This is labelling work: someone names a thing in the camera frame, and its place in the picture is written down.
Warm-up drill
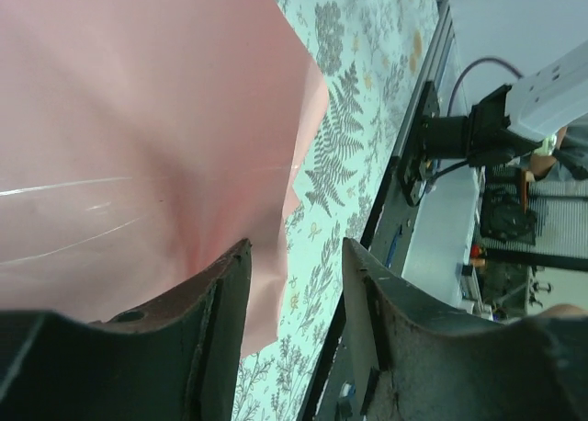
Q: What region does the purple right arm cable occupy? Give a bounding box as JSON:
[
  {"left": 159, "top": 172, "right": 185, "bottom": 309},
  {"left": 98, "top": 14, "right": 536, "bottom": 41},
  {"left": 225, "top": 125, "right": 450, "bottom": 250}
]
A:
[{"left": 447, "top": 56, "right": 523, "bottom": 117}]

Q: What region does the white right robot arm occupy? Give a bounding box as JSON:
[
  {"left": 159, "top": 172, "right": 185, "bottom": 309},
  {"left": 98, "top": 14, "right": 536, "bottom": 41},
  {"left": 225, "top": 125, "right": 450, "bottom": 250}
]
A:
[{"left": 397, "top": 44, "right": 587, "bottom": 207}]

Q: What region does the floral patterned table mat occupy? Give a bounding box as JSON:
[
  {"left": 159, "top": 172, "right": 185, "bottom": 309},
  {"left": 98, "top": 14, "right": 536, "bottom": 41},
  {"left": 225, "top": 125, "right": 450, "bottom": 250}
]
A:
[{"left": 232, "top": 0, "right": 438, "bottom": 420}]

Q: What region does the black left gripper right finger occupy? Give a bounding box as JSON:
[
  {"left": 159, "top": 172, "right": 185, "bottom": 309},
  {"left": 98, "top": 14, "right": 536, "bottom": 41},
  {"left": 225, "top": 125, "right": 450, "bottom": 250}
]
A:
[{"left": 342, "top": 239, "right": 587, "bottom": 420}]

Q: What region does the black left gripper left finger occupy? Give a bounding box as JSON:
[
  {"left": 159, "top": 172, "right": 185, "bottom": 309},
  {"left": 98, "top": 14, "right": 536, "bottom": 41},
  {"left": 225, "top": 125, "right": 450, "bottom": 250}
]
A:
[{"left": 1, "top": 240, "right": 252, "bottom": 420}]

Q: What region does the pink wrapping paper sheet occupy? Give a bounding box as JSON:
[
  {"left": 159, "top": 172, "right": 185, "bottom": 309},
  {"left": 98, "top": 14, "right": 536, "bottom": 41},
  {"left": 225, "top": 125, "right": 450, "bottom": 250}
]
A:
[{"left": 1, "top": 0, "right": 328, "bottom": 356}]

